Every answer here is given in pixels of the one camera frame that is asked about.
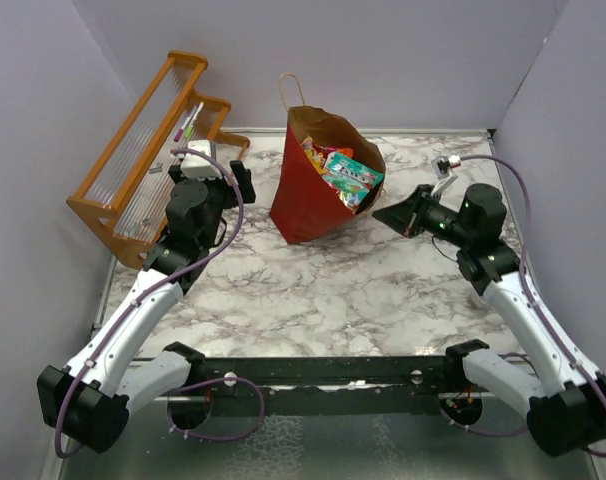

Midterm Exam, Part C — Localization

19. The orange wooden rack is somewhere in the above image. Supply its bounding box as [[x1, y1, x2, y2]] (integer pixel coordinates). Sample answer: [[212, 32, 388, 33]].
[[67, 51, 250, 269]]

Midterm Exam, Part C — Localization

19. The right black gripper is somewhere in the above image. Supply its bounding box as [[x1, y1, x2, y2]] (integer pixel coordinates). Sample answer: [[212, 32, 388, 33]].
[[373, 183, 473, 247]]

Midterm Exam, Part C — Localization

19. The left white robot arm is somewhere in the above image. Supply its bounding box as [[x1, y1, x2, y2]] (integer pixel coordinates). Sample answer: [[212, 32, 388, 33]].
[[37, 160, 256, 458]]

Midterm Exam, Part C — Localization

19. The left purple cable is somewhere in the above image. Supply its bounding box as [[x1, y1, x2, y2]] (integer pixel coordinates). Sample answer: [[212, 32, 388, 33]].
[[54, 147, 267, 460]]

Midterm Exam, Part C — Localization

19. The pink marker pen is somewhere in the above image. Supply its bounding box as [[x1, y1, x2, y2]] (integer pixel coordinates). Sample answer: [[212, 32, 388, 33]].
[[173, 113, 191, 143]]

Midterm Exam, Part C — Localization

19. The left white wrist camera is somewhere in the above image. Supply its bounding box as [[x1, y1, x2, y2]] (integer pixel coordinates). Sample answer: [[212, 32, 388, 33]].
[[176, 140, 221, 181]]

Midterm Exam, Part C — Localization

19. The teal Fox's mint candy bag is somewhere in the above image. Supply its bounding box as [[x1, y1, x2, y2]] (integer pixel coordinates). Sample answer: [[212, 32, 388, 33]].
[[321, 152, 384, 212]]

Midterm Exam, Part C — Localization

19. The green marker pen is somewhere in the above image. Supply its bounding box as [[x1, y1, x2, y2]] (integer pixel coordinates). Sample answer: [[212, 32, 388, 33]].
[[183, 102, 204, 138]]

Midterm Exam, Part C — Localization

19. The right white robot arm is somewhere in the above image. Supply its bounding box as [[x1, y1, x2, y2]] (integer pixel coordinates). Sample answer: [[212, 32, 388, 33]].
[[373, 183, 606, 457]]

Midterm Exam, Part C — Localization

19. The red paper bag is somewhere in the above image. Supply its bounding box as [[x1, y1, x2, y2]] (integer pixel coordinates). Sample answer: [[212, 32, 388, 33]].
[[270, 87, 386, 245]]

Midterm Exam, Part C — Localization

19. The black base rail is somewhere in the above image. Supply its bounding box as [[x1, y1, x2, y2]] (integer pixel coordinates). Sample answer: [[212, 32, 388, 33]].
[[147, 352, 502, 419]]

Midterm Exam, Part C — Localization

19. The orange pink snack packet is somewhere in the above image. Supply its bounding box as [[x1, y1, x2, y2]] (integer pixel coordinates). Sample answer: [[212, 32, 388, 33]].
[[301, 136, 354, 174]]

